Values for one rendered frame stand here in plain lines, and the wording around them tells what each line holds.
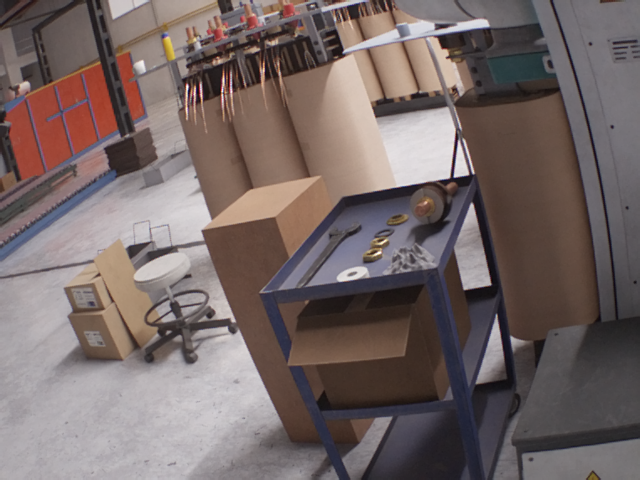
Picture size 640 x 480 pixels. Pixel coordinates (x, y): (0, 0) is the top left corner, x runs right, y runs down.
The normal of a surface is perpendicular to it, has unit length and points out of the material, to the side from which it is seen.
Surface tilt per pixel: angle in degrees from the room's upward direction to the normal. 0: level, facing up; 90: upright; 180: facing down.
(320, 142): 90
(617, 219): 90
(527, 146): 90
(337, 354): 26
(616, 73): 90
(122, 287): 81
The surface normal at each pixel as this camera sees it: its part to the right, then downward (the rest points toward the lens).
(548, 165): -0.06, 0.35
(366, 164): 0.67, 0.04
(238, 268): -0.37, 0.42
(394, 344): -0.41, -0.63
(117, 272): 0.82, -0.26
